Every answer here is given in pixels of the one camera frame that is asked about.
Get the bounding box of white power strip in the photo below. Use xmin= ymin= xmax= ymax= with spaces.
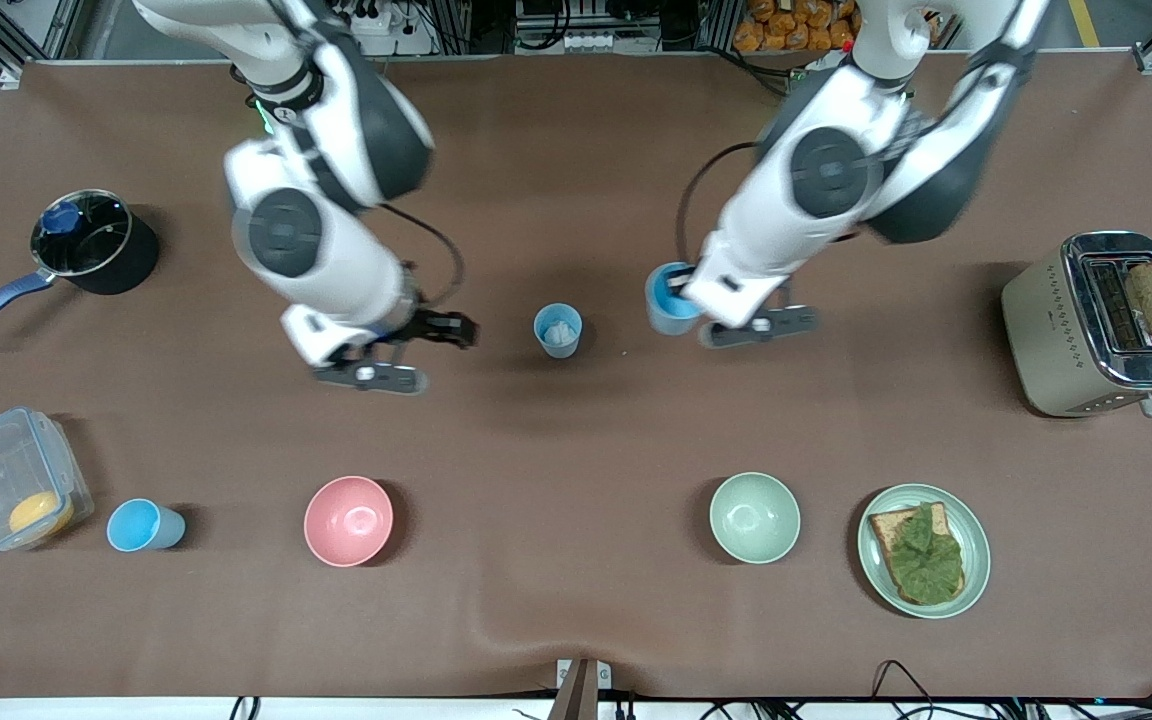
xmin=334 ymin=0 xmax=393 ymax=37

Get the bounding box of metal table clamp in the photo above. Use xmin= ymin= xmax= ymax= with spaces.
xmin=555 ymin=657 xmax=614 ymax=720

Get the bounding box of brown bread slice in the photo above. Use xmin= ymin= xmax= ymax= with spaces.
xmin=868 ymin=502 xmax=967 ymax=606

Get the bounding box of bag of orange buns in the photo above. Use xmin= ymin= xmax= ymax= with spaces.
xmin=733 ymin=0 xmax=937 ymax=54

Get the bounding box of black looped cable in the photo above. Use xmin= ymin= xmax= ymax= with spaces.
xmin=870 ymin=659 xmax=939 ymax=720

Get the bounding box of brown table cover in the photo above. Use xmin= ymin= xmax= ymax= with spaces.
xmin=0 ymin=50 xmax=1152 ymax=701

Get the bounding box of pink bowl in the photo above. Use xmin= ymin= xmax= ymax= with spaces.
xmin=303 ymin=475 xmax=395 ymax=568

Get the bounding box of pale green plate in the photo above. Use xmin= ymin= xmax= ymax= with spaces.
xmin=857 ymin=484 xmax=992 ymax=620

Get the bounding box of light blue plastic cup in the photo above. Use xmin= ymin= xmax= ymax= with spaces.
xmin=106 ymin=498 xmax=187 ymax=553
xmin=533 ymin=303 xmax=584 ymax=360
xmin=644 ymin=262 xmax=708 ymax=337

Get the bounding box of cream and chrome toaster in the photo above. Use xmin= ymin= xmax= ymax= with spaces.
xmin=1000 ymin=231 xmax=1152 ymax=419

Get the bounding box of green lettuce leaf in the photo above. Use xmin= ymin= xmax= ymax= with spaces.
xmin=886 ymin=503 xmax=966 ymax=605

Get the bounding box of black saucepan with blue handle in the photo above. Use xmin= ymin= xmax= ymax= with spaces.
xmin=0 ymin=188 xmax=161 ymax=345

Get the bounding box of pale green bowl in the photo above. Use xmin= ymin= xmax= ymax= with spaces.
xmin=709 ymin=472 xmax=802 ymax=565

